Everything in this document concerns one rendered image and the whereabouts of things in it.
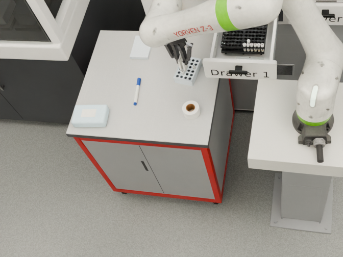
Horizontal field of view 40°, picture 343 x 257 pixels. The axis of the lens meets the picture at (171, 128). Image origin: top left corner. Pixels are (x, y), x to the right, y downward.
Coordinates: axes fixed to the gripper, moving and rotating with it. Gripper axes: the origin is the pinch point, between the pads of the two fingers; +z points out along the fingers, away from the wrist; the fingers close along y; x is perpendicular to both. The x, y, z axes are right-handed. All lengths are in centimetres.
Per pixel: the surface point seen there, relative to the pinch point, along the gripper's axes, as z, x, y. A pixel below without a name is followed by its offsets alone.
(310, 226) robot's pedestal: 82, -26, 65
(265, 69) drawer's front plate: -4.9, 1.2, 35.3
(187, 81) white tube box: 4.8, -5.2, 3.3
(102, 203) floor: 84, -46, -47
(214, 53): -3.8, 5.3, 12.7
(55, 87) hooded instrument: 37, -5, -78
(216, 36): -4.6, 13.2, 11.2
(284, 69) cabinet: 36, 33, 35
